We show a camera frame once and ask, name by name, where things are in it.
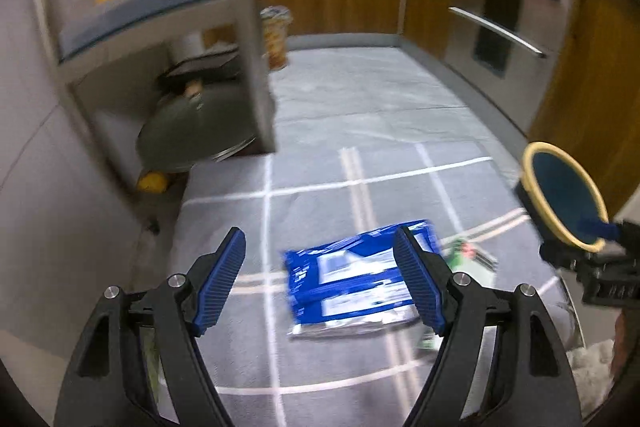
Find person's right hand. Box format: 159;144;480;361
611;309;639;381

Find blue wet wipes pack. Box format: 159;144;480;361
283;223;418;338

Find small yellow object under rack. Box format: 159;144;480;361
136;171;169;194

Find white green carton box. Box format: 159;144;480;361
418;239;498;352

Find grey wok lid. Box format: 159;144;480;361
137;82;256;172

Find blue bin with yellow rim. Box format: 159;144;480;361
514;141;608;254

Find wooden kitchen cabinets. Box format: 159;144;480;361
266;0;639;213

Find stainless steel shelf rack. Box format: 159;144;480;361
31;0;278;188

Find bagged floor trash bin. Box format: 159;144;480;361
260;5;292;70

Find stainless steel drawer appliance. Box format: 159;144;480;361
445;0;573;133

